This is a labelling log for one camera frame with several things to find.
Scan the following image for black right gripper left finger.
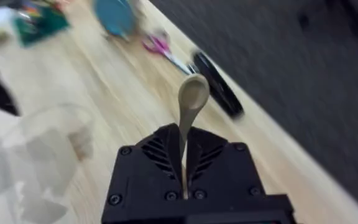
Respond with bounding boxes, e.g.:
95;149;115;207
102;123;186;220

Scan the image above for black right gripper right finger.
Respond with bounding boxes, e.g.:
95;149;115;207
186;126;265;202

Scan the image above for wooden spoon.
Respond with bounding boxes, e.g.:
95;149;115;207
177;73;211;200

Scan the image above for black stapler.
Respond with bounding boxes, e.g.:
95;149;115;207
192;51;245;121

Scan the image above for blue round object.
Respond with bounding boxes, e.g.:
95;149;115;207
93;0;138;40

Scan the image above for green board with toy blocks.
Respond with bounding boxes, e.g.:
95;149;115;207
12;0;71;47

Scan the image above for pink handled scissors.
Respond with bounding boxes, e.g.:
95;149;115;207
140;30;193;76

